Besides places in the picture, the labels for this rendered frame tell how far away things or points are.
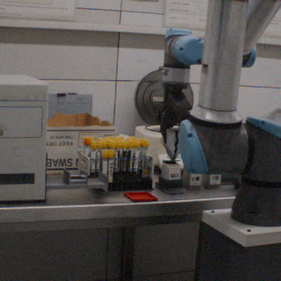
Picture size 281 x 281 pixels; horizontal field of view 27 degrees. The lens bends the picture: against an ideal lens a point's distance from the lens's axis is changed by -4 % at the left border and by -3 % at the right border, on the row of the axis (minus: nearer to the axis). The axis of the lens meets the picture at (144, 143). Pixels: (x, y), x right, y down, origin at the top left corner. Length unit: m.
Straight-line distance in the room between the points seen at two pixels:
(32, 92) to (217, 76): 0.46
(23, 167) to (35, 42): 0.72
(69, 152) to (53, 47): 0.46
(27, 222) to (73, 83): 0.79
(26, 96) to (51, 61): 0.68
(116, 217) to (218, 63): 0.52
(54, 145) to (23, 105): 0.37
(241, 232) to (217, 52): 0.38
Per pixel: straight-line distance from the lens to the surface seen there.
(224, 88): 1.24
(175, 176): 1.66
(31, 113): 1.44
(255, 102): 2.46
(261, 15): 1.39
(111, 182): 1.63
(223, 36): 1.22
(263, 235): 1.28
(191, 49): 1.50
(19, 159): 1.46
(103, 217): 1.51
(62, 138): 1.78
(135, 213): 1.54
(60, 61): 2.11
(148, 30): 2.18
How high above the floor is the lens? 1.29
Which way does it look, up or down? 10 degrees down
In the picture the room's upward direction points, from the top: 4 degrees clockwise
